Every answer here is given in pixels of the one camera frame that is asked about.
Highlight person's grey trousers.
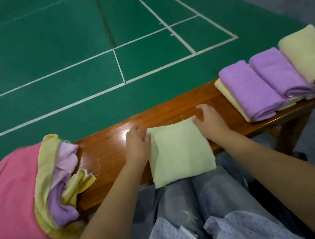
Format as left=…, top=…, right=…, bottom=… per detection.
left=148, top=148, right=280, bottom=239

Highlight person's left forearm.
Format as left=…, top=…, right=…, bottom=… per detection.
left=56, top=162, right=155, bottom=239

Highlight yellow white striped cloth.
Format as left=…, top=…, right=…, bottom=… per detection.
left=58, top=167, right=100, bottom=209

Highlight pale yellow towel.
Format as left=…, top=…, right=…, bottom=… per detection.
left=277, top=96, right=304, bottom=111
left=276, top=24, right=315, bottom=91
left=0, top=131, right=88, bottom=239
left=213, top=75, right=253, bottom=126

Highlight brown wooden bench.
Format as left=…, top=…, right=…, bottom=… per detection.
left=64, top=68, right=315, bottom=216

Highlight person's left hand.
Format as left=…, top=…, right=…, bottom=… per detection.
left=122, top=125, right=155, bottom=174

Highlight hot pink towel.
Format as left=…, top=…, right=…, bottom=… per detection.
left=0, top=141, right=72, bottom=239

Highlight purple towel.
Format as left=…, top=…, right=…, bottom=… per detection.
left=248, top=43, right=315, bottom=105
left=45, top=178, right=81, bottom=228
left=217, top=55, right=290, bottom=126

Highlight person's right forearm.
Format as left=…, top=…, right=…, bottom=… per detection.
left=219, top=123, right=315, bottom=239

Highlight light green striped towel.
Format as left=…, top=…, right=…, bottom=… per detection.
left=144, top=114, right=219, bottom=190

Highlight person's right hand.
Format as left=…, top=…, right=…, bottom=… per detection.
left=191, top=101, right=235, bottom=148

